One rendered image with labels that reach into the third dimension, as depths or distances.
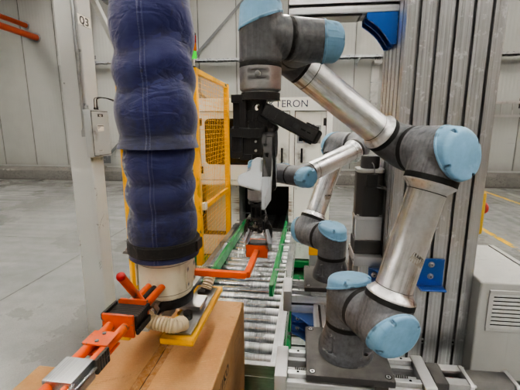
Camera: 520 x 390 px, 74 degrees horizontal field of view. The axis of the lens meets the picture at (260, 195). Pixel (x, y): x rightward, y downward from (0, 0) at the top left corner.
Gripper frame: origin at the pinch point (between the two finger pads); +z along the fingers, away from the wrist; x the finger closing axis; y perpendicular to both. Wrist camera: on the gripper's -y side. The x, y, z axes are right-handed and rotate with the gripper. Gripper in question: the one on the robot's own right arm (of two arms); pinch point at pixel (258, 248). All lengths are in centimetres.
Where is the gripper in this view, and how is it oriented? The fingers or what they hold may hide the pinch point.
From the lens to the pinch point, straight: 139.3
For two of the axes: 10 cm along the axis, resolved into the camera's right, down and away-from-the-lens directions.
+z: 0.0, 9.8, 1.9
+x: 9.9, 0.3, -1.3
